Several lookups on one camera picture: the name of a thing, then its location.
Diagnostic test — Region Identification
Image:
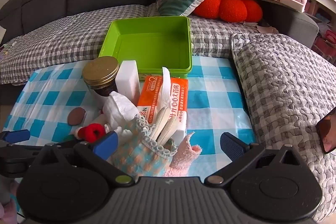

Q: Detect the white box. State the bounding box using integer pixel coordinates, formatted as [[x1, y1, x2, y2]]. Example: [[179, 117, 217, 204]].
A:
[[280, 0, 305, 12]]

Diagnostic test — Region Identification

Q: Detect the green plastic box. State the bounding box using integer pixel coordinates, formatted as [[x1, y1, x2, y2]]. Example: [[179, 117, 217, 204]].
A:
[[98, 16, 193, 80]]

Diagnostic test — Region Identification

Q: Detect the white ruffled cloth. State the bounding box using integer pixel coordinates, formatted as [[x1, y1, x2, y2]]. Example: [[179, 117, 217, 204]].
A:
[[102, 91, 139, 132]]

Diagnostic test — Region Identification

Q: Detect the white sponge block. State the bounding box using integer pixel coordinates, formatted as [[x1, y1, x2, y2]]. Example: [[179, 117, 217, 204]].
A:
[[115, 60, 141, 106]]

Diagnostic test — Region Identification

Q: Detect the brown oval stone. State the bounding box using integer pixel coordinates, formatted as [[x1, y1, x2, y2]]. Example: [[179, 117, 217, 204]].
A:
[[68, 107, 87, 126]]

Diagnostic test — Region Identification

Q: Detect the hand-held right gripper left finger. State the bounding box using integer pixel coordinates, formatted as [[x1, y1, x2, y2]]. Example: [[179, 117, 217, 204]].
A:
[[34, 132, 134, 186]]

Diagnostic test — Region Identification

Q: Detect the glass jar with gold lid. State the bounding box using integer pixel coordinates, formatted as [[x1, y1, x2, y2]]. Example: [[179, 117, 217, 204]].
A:
[[82, 56, 120, 97]]

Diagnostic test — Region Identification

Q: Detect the pink fluffy fabric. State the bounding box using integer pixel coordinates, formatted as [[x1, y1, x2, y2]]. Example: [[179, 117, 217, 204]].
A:
[[0, 200, 12, 224]]

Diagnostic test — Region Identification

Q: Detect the red crochet toy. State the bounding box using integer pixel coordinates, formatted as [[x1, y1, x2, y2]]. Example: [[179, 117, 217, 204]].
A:
[[76, 123, 107, 141]]

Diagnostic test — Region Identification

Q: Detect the orange tissue pack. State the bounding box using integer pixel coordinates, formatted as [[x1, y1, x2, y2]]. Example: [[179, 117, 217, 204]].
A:
[[136, 67, 189, 144]]

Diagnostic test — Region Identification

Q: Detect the orange pumpkin cushion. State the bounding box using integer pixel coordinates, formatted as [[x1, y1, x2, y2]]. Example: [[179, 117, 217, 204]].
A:
[[193, 0, 263, 23]]

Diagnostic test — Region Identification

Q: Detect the pink fluffy cloth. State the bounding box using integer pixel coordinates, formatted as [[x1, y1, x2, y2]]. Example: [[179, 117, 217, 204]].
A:
[[164, 131, 203, 178]]

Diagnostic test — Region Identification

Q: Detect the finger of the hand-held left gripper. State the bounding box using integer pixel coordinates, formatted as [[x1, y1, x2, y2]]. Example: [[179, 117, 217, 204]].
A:
[[0, 130, 31, 146], [0, 146, 42, 178]]

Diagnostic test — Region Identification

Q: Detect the black smartphone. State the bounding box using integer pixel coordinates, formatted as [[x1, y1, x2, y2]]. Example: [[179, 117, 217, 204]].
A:
[[316, 106, 336, 155]]

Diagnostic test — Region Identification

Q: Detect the rabbit doll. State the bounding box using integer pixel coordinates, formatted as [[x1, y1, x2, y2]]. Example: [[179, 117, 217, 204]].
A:
[[110, 106, 179, 180]]

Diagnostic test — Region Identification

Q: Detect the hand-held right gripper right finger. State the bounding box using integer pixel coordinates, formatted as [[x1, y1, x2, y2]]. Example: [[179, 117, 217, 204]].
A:
[[205, 132, 307, 187]]

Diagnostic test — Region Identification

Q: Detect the pink paper piece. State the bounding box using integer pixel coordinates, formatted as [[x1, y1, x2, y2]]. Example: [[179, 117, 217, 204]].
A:
[[256, 25, 280, 34]]

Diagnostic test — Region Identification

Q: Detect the grey checked blanket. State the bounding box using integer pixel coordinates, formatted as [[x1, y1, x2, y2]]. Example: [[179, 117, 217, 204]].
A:
[[0, 4, 284, 86]]

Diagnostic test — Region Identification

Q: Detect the blue checked cloth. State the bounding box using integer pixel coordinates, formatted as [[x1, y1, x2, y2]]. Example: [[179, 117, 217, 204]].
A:
[[5, 55, 257, 180]]

